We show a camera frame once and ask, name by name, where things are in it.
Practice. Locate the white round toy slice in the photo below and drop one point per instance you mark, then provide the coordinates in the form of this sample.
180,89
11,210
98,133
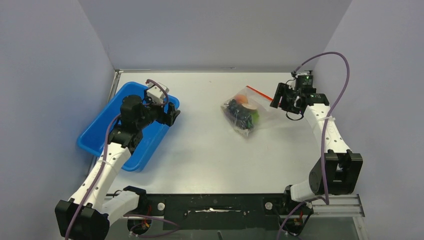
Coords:
249,107

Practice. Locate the clear zip top bag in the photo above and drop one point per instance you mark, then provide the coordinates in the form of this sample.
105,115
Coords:
269,117

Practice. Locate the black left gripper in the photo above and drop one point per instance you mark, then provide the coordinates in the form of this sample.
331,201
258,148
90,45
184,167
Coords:
168,118

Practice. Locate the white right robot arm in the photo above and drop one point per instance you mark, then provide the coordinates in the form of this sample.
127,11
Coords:
337,169

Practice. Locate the red yellow toy peach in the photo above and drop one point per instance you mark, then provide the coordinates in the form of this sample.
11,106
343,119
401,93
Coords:
241,99

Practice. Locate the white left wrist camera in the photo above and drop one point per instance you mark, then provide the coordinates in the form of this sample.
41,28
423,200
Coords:
157,93

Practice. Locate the green toy leaf vegetable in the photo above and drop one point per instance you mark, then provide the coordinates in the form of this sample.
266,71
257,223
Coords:
255,117

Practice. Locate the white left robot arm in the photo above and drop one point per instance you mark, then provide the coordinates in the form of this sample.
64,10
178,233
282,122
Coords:
85,215

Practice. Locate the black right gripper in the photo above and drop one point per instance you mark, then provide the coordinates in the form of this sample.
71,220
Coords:
284,90

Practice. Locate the blue plastic bin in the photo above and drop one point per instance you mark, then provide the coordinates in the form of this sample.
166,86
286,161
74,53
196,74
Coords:
141,142

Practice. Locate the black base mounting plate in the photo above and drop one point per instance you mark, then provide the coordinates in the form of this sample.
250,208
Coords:
236,211

